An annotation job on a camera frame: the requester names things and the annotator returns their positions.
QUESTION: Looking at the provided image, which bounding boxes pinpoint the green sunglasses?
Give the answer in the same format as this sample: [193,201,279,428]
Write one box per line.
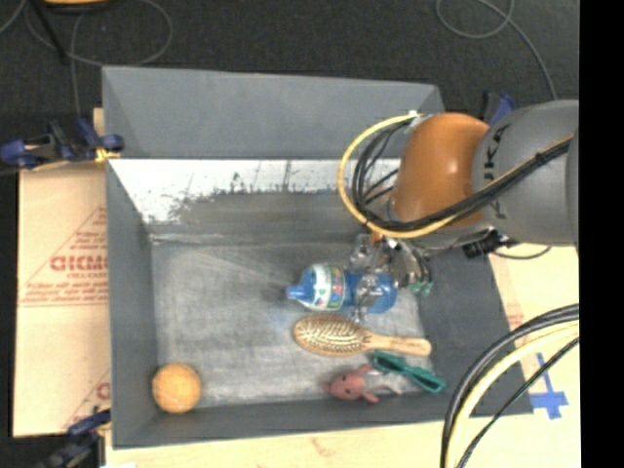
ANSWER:
[371,349,448,395]

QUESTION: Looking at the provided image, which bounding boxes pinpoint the orange ball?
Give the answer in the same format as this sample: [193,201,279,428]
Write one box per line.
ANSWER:
[150,362,204,415]

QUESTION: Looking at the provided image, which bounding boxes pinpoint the black cylinder on white bracket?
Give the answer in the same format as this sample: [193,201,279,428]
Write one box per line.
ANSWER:
[460,228,519,261]

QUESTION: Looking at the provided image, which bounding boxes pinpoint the grey metal bin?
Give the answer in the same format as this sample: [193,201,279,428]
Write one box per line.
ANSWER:
[100,65,533,449]

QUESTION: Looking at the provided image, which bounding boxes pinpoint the wooden hairbrush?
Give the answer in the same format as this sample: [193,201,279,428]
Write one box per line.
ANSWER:
[292,313,433,359]

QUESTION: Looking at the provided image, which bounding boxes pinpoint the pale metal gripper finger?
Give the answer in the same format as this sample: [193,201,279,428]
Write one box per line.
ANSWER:
[348,234,376,275]
[354,277,387,323]

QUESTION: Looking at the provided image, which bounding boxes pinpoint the brown cardboard board, red print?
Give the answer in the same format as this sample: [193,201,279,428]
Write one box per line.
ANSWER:
[11,155,114,439]

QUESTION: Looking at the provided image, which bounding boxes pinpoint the blue toddler sippy cup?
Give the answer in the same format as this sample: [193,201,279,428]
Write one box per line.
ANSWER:
[285,262,399,315]

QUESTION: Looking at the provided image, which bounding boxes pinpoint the pink toy animal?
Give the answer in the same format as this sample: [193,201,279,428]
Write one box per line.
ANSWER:
[320,364,404,405]

